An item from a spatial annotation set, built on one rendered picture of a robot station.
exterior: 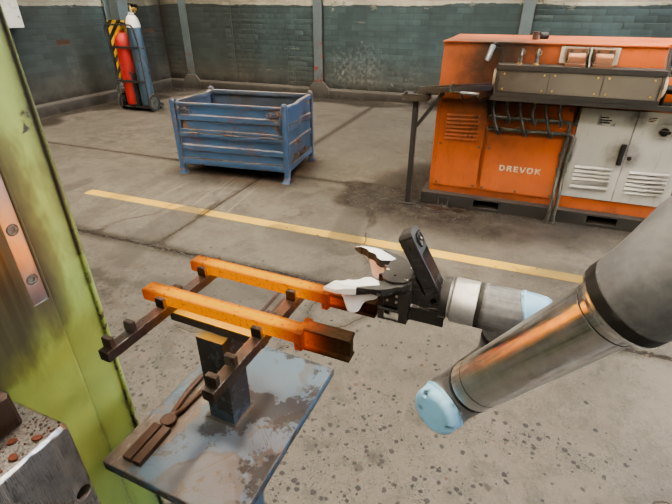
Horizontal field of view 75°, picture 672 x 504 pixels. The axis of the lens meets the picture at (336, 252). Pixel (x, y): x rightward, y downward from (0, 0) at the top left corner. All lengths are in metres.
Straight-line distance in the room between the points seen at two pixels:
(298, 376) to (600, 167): 3.11
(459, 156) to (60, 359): 3.22
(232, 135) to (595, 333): 4.01
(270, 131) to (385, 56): 4.12
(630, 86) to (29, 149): 3.27
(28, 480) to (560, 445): 1.73
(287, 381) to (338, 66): 7.46
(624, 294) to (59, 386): 0.98
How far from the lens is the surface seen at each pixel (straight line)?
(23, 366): 1.02
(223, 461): 0.94
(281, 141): 4.14
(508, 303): 0.73
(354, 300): 0.75
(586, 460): 2.04
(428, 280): 0.73
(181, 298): 0.87
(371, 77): 8.06
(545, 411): 2.14
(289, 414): 0.98
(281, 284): 0.86
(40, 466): 0.85
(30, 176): 0.94
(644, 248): 0.48
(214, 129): 4.43
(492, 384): 0.62
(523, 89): 3.48
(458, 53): 3.64
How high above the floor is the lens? 1.48
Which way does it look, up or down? 29 degrees down
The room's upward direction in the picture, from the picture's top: straight up
